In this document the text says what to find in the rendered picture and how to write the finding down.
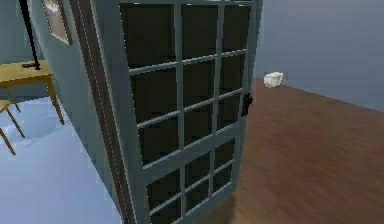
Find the black door handle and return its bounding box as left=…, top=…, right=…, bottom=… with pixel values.
left=241, top=93, right=254, bottom=118

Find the yellow wooden chair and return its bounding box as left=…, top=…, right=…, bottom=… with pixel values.
left=0, top=99, right=26, bottom=156

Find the framed wall picture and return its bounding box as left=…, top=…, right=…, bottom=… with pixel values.
left=41, top=0, right=74, bottom=46

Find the yellow wooden table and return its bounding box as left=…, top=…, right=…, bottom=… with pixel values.
left=0, top=59, right=66, bottom=126

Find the grey glass-paned room door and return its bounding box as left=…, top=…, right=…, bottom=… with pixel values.
left=89, top=0, right=264, bottom=224

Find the white box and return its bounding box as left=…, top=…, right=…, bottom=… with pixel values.
left=263, top=71, right=285, bottom=89

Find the black floor lamp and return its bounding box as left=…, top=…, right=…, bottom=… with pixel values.
left=18, top=0, right=42, bottom=71

